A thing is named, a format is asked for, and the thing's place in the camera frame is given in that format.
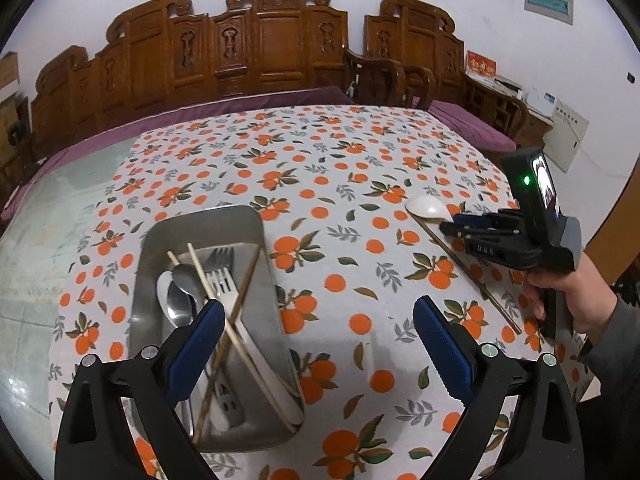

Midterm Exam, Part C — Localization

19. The person's right forearm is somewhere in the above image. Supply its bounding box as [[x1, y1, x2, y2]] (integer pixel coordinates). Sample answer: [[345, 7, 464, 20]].
[[575, 295, 640, 406]]

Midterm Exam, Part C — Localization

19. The metal spoon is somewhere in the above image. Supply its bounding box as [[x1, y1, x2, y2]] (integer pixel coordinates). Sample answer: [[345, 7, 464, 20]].
[[171, 263, 207, 306], [166, 282, 198, 330]]

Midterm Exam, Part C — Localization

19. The wooden side table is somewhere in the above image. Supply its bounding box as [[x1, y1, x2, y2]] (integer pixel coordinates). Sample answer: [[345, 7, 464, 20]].
[[465, 72, 555, 143]]

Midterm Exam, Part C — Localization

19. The white plastic fork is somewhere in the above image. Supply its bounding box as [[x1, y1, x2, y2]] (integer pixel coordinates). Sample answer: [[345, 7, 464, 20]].
[[205, 266, 305, 423]]

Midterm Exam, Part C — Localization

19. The person's right hand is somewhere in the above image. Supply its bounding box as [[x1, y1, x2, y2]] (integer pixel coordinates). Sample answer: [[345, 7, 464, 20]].
[[522, 254, 619, 335]]

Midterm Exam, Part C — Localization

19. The white cable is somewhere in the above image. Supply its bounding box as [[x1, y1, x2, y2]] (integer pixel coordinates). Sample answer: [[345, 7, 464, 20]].
[[575, 149, 632, 179]]

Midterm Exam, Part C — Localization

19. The long purple seat cushion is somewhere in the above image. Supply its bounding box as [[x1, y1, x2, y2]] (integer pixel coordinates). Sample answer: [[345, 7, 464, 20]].
[[0, 85, 358, 226]]

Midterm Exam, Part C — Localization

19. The red box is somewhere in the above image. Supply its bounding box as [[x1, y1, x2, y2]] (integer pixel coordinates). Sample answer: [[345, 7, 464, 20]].
[[466, 51, 497, 79]]

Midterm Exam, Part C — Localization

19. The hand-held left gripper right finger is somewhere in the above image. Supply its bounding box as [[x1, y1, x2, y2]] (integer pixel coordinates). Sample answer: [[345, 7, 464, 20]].
[[412, 296, 586, 480]]

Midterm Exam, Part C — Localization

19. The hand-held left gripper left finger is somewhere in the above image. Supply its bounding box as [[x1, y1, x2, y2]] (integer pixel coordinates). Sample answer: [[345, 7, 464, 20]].
[[54, 298, 227, 480]]

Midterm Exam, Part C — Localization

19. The carved wooden bench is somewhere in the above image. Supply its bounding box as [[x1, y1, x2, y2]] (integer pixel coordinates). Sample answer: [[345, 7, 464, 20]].
[[0, 0, 407, 221]]

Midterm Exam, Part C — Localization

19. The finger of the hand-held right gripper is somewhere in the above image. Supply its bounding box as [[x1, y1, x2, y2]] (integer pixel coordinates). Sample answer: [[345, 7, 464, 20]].
[[439, 220, 526, 242], [452, 209, 523, 228]]

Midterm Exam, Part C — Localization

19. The grey wall panel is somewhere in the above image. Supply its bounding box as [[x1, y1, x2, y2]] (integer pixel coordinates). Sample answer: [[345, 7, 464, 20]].
[[524, 0, 573, 24]]

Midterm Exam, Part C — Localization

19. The metal tray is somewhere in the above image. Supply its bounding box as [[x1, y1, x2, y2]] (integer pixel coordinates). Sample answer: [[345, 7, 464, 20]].
[[129, 205, 306, 453]]

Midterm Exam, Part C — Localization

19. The brown box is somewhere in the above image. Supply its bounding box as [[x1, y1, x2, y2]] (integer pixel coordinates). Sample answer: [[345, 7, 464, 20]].
[[0, 52, 22, 92]]

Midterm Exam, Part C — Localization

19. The white wall box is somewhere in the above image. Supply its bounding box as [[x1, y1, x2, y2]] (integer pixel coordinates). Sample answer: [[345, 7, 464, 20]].
[[543, 103, 590, 173]]

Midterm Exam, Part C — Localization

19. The white box blue print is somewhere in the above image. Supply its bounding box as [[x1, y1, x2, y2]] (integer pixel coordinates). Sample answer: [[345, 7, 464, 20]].
[[526, 89, 557, 116]]

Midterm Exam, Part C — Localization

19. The small purple seat cushion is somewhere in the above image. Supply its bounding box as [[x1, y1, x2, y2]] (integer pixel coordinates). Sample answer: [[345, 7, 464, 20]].
[[429, 100, 517, 153]]

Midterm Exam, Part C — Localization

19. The orange print tablecloth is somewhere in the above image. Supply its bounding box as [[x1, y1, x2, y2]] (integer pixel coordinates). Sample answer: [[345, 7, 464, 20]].
[[60, 104, 593, 480]]

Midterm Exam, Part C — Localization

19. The carved wooden armchair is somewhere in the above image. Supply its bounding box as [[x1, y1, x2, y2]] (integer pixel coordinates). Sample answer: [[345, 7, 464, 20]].
[[364, 0, 530, 141]]

